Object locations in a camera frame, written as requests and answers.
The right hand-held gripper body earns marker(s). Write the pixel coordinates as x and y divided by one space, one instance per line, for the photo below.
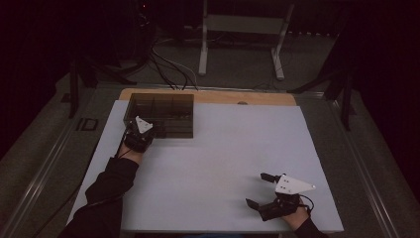
292 186

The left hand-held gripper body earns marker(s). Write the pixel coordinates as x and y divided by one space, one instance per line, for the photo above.
140 137

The dark translucent drawer box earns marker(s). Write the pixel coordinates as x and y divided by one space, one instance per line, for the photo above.
171 110

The person's left hand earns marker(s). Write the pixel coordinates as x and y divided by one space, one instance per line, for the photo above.
130 154

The person's right hand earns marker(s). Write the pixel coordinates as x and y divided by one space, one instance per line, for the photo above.
295 218

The white board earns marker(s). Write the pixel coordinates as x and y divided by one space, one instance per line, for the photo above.
231 148

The black tripod stand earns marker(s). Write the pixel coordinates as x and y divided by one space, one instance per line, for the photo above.
74 92
345 99

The dark equipment stand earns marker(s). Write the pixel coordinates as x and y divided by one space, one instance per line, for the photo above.
143 29

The white metal stand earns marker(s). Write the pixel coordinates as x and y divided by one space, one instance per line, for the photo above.
244 23

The black rectangular frame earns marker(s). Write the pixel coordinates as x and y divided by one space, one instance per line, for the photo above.
79 124

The metal floor rail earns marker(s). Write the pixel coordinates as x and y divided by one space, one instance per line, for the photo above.
363 172
39 168

